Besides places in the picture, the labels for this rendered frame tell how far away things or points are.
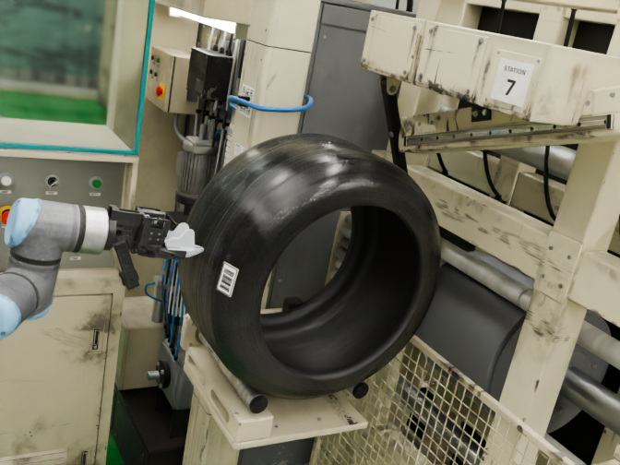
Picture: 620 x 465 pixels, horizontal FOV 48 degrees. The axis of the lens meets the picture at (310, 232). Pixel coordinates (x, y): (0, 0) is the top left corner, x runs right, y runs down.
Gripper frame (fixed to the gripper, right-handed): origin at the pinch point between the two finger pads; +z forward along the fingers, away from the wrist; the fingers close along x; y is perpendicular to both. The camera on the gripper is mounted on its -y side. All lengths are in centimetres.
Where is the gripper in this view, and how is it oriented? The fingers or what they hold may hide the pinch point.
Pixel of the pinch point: (196, 252)
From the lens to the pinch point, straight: 148.0
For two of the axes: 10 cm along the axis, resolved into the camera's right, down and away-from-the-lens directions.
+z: 8.3, 1.1, 5.4
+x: -4.7, -3.6, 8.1
